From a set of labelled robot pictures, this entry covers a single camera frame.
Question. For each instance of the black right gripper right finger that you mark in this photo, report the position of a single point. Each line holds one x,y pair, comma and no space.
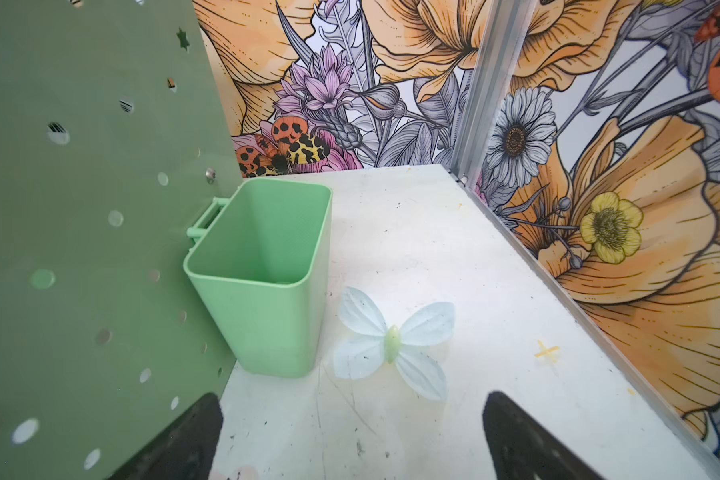
521,448

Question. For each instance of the aluminium right corner post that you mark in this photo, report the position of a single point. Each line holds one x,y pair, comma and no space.
488,82

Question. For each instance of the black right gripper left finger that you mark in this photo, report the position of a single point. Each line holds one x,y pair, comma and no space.
183,450

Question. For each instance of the green plastic cup holder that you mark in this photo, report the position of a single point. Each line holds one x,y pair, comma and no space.
260,264

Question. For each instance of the green two-tier shelf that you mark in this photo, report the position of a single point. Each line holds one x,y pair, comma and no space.
112,144

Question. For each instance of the pale blue paper butterfly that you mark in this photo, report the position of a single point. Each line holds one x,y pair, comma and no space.
375,343

